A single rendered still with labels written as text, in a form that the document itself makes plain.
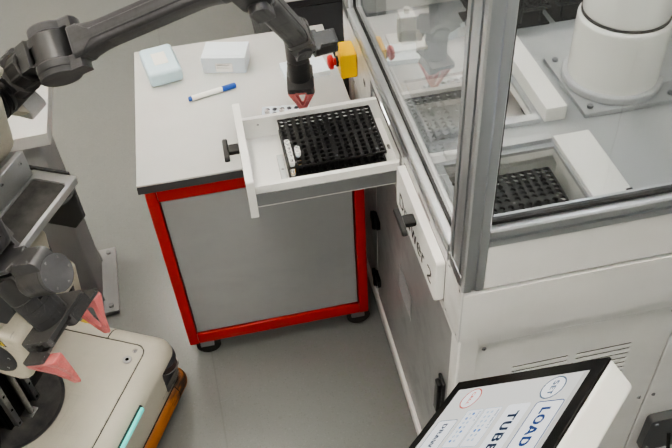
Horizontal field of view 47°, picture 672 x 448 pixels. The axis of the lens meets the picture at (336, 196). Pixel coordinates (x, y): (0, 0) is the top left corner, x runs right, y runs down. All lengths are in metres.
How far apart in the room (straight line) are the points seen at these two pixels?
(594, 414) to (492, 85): 0.44
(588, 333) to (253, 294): 1.03
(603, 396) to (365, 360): 1.50
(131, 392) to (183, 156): 0.64
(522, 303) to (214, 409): 1.21
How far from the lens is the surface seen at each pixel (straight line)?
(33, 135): 2.20
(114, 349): 2.23
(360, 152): 1.70
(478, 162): 1.15
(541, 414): 1.00
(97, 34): 1.47
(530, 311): 1.48
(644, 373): 1.85
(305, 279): 2.26
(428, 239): 1.47
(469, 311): 1.41
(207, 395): 2.42
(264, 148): 1.84
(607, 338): 1.67
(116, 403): 2.13
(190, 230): 2.06
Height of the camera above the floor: 2.00
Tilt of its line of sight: 43 degrees down
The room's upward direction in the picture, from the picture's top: 4 degrees counter-clockwise
